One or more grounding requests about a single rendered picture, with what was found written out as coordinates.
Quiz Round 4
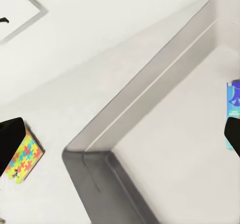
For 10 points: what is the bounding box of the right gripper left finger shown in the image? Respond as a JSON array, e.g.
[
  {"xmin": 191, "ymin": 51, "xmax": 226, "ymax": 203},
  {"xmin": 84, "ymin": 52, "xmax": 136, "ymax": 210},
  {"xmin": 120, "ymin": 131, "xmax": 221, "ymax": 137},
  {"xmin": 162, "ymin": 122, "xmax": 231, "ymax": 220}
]
[{"xmin": 0, "ymin": 117, "xmax": 26, "ymax": 177}]

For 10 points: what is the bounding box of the jigsaw puzzle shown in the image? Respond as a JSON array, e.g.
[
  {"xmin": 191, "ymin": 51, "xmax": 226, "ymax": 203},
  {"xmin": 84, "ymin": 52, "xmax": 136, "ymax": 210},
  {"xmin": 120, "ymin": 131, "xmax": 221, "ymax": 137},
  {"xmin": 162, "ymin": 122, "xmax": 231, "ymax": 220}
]
[{"xmin": 5, "ymin": 126, "xmax": 43, "ymax": 184}]

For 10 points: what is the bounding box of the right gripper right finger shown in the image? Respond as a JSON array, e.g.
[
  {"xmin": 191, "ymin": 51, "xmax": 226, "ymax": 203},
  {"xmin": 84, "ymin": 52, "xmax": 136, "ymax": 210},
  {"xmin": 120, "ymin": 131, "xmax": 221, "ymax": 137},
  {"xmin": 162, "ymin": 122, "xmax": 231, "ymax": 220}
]
[{"xmin": 223, "ymin": 117, "xmax": 240, "ymax": 157}]

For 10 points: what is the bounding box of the toy box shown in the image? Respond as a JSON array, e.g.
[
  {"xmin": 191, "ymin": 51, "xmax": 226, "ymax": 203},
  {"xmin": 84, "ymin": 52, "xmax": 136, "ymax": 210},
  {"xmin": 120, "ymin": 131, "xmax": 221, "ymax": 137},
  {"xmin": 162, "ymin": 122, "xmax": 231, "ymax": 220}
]
[{"xmin": 60, "ymin": 0, "xmax": 240, "ymax": 224}]

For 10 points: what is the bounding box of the board game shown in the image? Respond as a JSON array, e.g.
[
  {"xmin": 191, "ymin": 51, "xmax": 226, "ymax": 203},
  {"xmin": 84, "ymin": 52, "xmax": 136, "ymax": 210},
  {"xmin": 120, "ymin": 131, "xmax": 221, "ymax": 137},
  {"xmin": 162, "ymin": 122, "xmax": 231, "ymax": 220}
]
[{"xmin": 226, "ymin": 82, "xmax": 240, "ymax": 150}]

